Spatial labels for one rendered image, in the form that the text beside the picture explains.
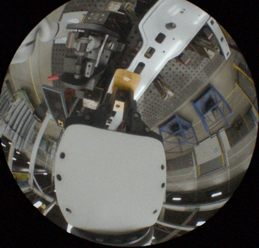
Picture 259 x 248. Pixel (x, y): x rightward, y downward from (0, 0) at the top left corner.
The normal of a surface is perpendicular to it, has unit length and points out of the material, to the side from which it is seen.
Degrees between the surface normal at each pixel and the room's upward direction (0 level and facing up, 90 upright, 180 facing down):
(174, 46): 0
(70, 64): 0
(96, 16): 0
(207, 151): 90
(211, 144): 90
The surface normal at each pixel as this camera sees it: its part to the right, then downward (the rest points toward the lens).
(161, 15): -0.02, 0.78
